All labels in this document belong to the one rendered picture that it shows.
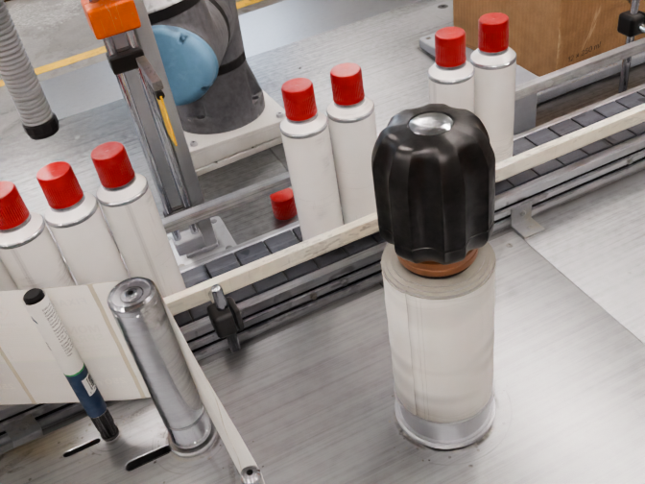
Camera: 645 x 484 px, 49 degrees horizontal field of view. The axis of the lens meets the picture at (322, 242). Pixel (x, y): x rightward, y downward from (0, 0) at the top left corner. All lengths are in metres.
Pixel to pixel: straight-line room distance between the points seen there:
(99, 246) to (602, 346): 0.49
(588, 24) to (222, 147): 0.59
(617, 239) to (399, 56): 0.60
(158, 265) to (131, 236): 0.05
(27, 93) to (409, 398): 0.47
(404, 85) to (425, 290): 0.78
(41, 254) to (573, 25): 0.82
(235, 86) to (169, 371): 0.61
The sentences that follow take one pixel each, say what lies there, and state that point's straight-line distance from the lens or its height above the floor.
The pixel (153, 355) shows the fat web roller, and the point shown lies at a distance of 0.58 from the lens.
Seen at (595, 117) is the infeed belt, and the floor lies 0.88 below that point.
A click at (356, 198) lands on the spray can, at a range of 0.81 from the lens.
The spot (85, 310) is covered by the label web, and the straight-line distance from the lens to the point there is 0.61.
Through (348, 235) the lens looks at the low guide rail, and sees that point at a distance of 0.81.
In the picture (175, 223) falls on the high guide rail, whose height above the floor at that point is 0.96.
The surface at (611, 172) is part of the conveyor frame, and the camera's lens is 1.01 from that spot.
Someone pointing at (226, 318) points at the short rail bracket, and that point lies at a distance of 0.73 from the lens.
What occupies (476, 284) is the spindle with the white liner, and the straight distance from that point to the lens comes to 0.51.
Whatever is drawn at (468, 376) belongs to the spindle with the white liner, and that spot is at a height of 0.97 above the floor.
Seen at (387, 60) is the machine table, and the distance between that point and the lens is 1.35.
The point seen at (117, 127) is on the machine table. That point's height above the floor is 0.83.
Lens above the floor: 1.42
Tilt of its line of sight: 39 degrees down
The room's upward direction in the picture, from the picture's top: 10 degrees counter-clockwise
